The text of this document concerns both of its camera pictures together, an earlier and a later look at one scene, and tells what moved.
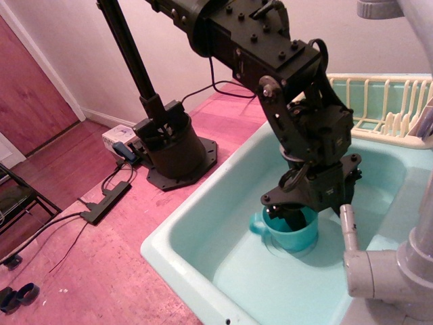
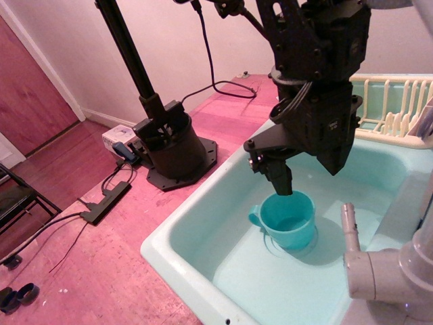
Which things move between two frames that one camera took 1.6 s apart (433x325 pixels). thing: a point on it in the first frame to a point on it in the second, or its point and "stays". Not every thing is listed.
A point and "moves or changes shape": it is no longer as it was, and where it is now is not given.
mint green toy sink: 206,258 stays
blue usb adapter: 122,150 stays
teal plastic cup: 282,237 moves or changes shape
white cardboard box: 118,133 stays
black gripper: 317,187 to 314,117
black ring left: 9,300 stays
